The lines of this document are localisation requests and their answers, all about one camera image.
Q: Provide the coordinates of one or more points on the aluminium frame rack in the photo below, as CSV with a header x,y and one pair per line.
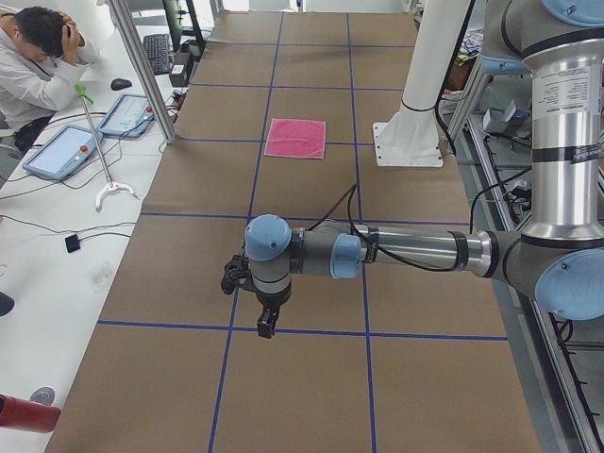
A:
x,y
543,214

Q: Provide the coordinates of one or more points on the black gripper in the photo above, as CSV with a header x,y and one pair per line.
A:
x,y
272,299

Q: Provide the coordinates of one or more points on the black monitor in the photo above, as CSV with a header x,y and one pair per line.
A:
x,y
185,32

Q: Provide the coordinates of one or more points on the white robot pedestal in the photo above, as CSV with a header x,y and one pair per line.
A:
x,y
412,137

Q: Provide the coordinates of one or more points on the far blue teach pendant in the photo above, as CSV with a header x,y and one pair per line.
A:
x,y
128,117

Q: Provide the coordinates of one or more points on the near blue teach pendant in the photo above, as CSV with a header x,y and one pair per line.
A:
x,y
63,154

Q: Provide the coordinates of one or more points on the reacher grabber stick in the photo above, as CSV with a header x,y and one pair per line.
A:
x,y
111,186

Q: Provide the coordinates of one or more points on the aluminium frame post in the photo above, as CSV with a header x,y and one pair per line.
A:
x,y
134,48

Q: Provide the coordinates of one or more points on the small black square device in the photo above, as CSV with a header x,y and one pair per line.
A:
x,y
72,243

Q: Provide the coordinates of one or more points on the black box with label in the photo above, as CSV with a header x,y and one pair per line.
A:
x,y
181,69

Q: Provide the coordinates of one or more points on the blue teach pendant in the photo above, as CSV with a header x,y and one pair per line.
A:
x,y
63,154
128,117

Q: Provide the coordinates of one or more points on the seated person in grey hoodie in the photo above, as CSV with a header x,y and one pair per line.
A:
x,y
43,55

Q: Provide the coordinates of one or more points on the pink towel with grey back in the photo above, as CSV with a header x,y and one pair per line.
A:
x,y
296,139

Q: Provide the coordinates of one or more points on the black computer mouse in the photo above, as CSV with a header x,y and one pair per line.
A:
x,y
119,84

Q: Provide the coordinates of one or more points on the round grey puck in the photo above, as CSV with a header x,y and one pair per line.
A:
x,y
43,395

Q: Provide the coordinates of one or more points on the black keyboard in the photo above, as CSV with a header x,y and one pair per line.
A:
x,y
156,49

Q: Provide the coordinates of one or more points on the red bottle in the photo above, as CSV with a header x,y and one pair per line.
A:
x,y
27,415

